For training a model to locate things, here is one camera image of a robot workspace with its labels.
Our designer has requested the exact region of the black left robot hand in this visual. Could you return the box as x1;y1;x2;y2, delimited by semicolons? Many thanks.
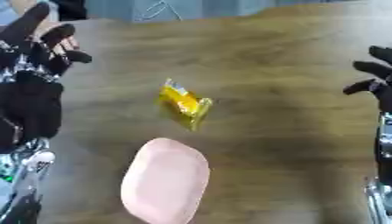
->
0;2;94;147

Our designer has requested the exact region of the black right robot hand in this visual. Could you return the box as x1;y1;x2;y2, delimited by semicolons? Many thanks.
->
341;45;392;114

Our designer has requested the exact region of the yellow snack packet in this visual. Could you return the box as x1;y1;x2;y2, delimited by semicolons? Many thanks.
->
154;78;214;132

